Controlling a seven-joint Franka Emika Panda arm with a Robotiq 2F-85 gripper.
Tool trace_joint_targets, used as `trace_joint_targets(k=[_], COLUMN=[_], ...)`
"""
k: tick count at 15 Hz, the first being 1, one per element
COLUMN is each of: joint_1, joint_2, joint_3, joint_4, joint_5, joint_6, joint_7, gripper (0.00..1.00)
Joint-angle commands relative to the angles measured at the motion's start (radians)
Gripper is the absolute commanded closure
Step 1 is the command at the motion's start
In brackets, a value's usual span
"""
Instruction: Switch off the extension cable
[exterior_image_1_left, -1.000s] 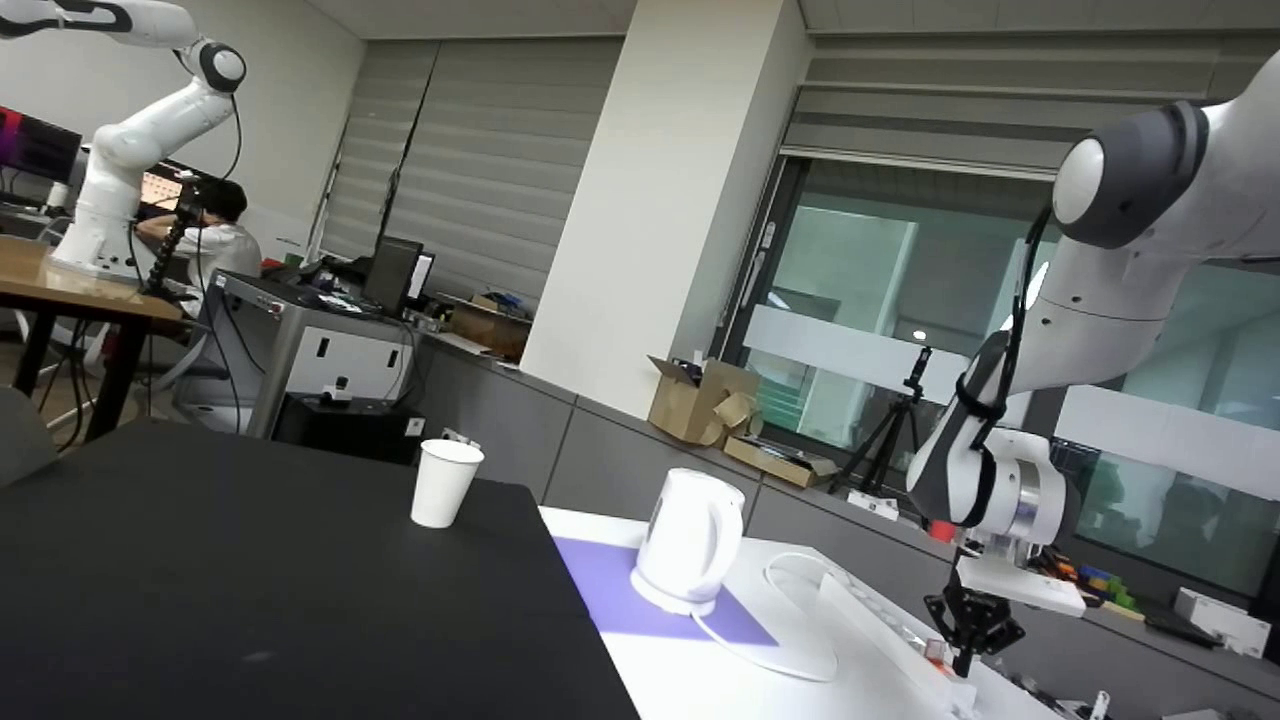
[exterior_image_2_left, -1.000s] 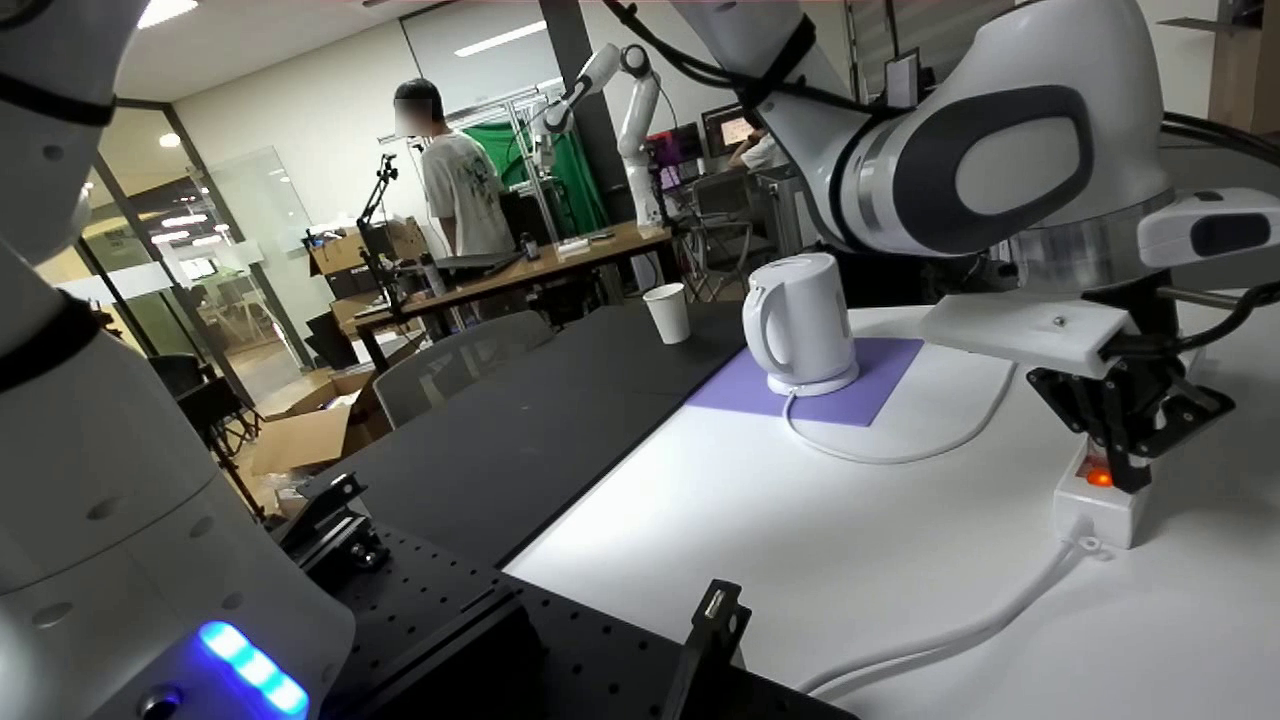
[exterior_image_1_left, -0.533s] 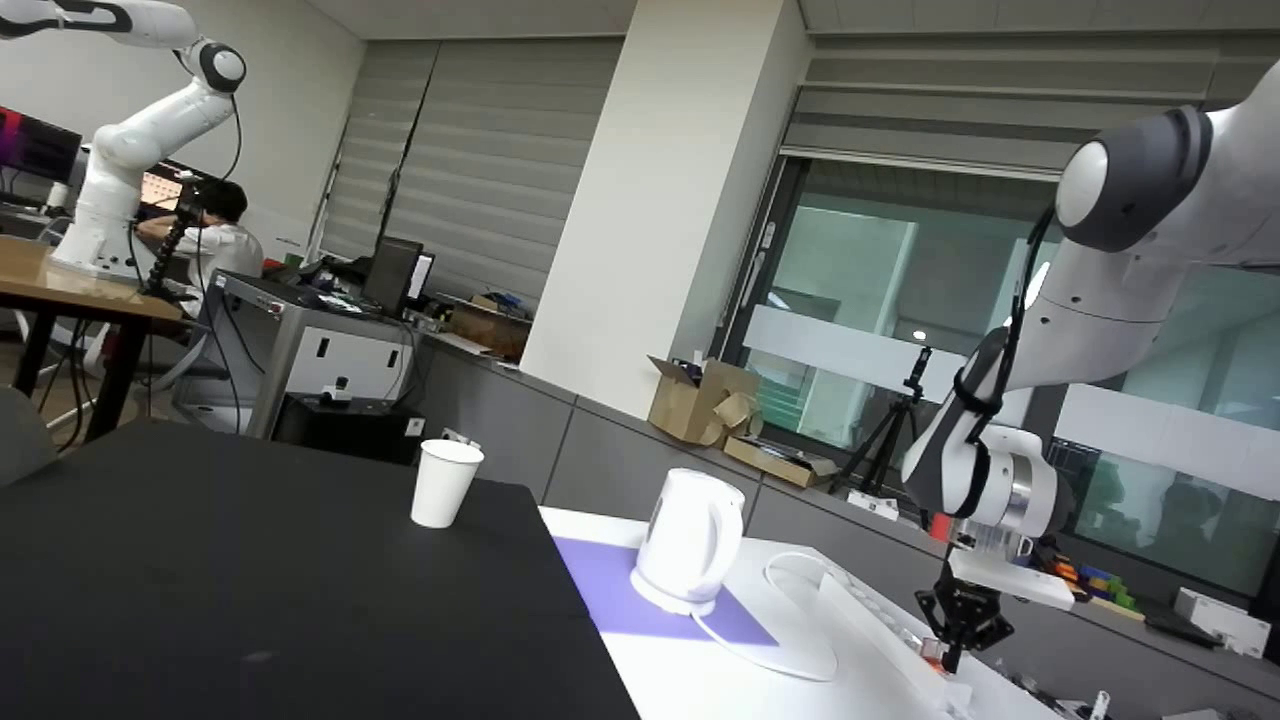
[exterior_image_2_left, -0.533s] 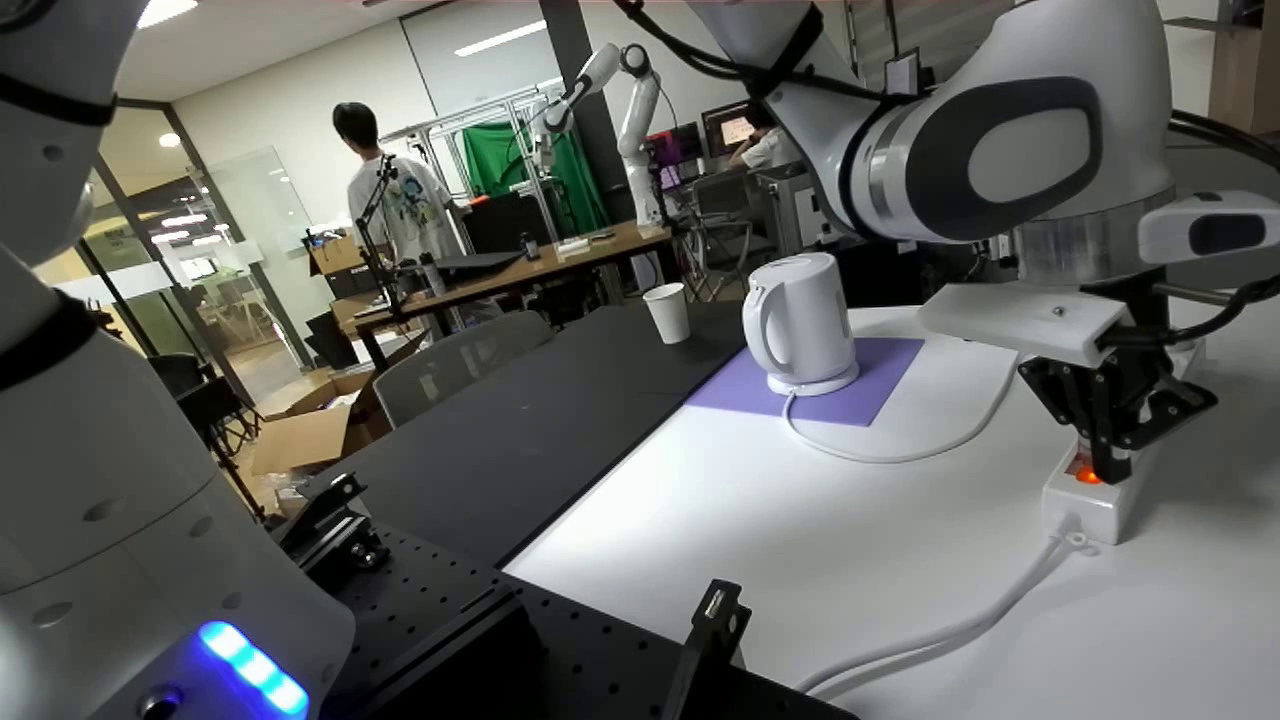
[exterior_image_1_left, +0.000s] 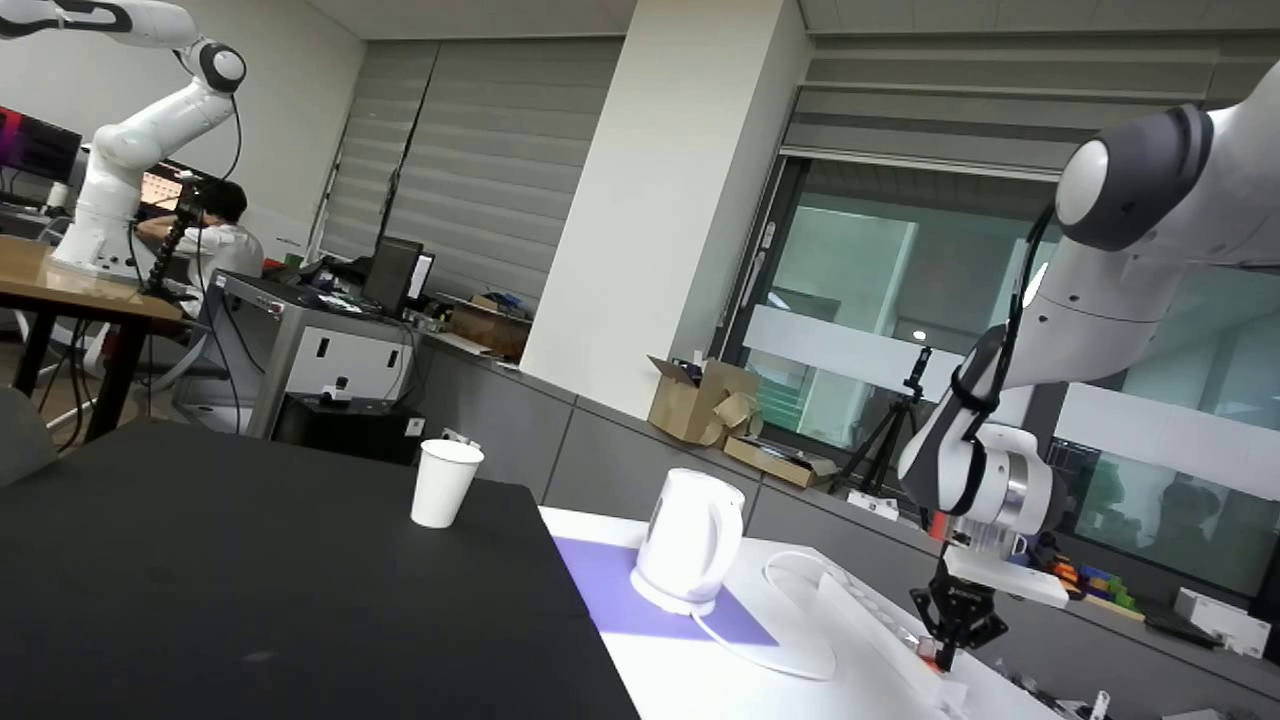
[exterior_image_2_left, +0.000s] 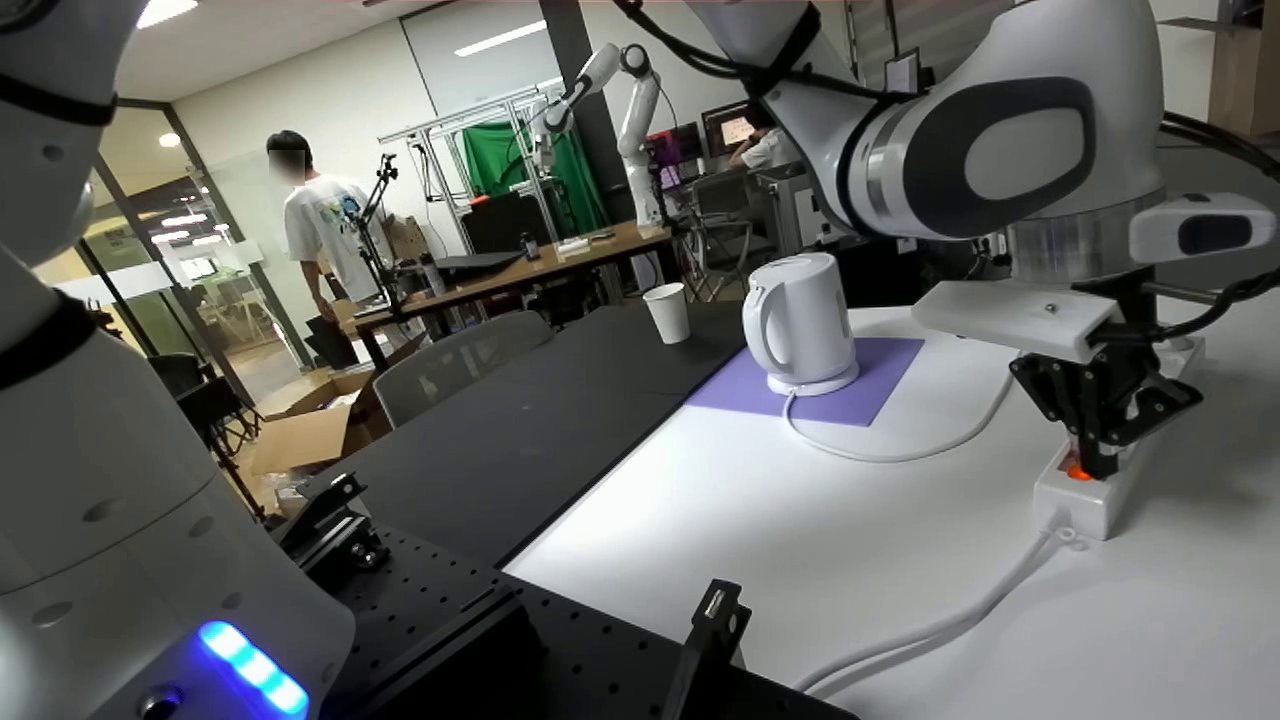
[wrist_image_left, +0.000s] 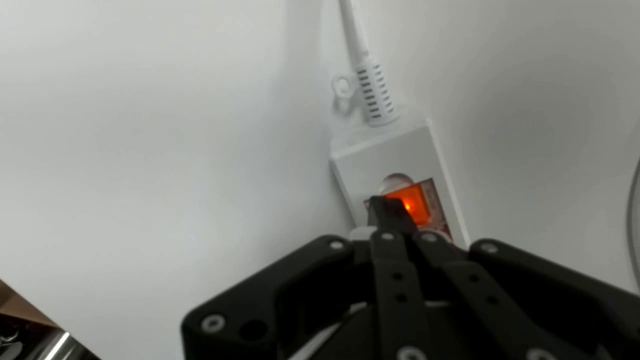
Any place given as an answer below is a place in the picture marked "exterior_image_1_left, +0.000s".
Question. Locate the white paper cup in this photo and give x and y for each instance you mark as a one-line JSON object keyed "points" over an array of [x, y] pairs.
{"points": [[442, 481]]}

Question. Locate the white extension power strip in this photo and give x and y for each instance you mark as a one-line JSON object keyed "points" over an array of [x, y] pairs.
{"points": [[894, 650]]}

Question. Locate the white electric kettle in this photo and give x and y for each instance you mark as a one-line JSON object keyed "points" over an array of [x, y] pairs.
{"points": [[690, 540]]}

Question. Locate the wooden desk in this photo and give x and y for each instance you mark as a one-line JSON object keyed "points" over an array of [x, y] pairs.
{"points": [[47, 289]]}

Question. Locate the computer monitor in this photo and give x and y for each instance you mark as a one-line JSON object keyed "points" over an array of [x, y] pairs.
{"points": [[33, 161]]}

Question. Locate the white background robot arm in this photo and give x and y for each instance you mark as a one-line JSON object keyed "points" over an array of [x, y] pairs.
{"points": [[127, 148]]}

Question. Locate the seated person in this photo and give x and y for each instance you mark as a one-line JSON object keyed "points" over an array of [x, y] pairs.
{"points": [[216, 243]]}

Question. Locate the black tripod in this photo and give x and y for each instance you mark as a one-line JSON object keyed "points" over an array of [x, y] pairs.
{"points": [[871, 462]]}

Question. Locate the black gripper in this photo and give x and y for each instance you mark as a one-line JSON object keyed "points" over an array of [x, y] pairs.
{"points": [[956, 615]]}

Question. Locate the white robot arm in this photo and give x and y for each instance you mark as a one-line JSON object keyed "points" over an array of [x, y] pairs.
{"points": [[1136, 209]]}

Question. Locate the black table mat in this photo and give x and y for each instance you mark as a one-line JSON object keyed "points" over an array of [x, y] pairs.
{"points": [[170, 572]]}

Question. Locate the grey equipment cart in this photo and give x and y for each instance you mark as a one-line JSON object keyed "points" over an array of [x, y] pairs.
{"points": [[283, 349]]}

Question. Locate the cardboard box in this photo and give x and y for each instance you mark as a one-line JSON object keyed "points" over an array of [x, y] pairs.
{"points": [[705, 403]]}

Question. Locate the purple mat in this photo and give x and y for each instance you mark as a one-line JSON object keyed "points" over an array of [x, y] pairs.
{"points": [[600, 572]]}

